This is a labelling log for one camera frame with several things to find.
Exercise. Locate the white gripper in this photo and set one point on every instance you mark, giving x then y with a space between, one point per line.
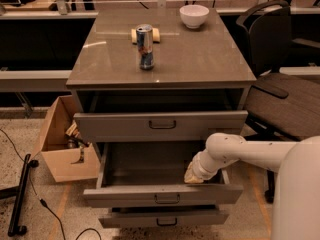
201 167

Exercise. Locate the grey drawer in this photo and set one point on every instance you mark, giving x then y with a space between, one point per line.
165 115
150 174
163 216

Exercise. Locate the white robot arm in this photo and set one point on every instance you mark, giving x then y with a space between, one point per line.
296 205

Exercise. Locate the grey bottom drawer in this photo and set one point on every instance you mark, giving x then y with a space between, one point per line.
163 216

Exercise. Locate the grey top drawer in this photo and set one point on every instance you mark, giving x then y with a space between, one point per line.
165 115

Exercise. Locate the grey drawer cabinet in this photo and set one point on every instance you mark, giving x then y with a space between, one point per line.
202 59

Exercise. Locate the open cardboard box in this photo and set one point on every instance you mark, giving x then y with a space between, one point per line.
66 161

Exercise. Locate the black office chair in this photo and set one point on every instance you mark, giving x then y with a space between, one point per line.
279 105

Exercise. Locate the items inside cardboard box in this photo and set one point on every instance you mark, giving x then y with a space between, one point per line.
75 141

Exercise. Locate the yellow sponge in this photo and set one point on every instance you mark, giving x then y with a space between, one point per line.
156 36

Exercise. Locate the blue silver drink can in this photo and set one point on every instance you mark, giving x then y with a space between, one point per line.
144 35

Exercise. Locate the white bowl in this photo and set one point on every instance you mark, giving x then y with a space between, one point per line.
193 16

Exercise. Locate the black wheeled stand leg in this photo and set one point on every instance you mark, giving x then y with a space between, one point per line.
18 193

